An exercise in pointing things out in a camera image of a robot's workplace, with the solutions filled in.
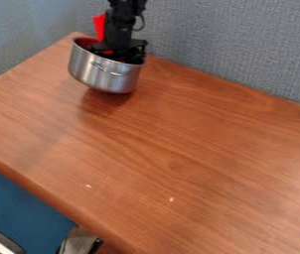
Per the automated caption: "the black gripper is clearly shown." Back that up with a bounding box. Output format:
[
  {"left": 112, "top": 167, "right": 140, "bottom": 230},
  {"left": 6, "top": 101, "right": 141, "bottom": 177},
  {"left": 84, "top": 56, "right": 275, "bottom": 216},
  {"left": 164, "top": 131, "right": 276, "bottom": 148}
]
[{"left": 89, "top": 21, "right": 148, "bottom": 64}]

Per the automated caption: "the red star-shaped block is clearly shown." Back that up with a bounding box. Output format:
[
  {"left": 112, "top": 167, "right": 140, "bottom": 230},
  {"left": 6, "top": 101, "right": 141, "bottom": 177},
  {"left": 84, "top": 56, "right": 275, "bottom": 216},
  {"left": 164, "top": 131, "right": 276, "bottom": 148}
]
[{"left": 93, "top": 13, "right": 114, "bottom": 57}]

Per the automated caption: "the stainless steel pot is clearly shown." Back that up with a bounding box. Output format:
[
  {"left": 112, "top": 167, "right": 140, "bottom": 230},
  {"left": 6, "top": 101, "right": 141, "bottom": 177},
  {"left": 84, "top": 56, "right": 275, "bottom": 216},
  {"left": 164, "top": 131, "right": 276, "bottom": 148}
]
[{"left": 69, "top": 37, "right": 145, "bottom": 94}]

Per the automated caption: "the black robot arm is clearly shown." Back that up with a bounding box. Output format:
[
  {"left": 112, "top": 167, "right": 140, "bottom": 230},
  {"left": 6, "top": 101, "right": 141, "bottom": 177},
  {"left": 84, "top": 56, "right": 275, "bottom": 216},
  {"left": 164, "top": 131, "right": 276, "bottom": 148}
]
[{"left": 89, "top": 0, "right": 148, "bottom": 64}]

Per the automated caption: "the grey metal bracket under table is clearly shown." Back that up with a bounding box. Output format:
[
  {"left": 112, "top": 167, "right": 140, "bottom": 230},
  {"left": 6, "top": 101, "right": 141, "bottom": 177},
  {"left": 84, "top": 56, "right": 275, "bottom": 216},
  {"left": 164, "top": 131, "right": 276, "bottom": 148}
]
[{"left": 57, "top": 226, "right": 104, "bottom": 254}]

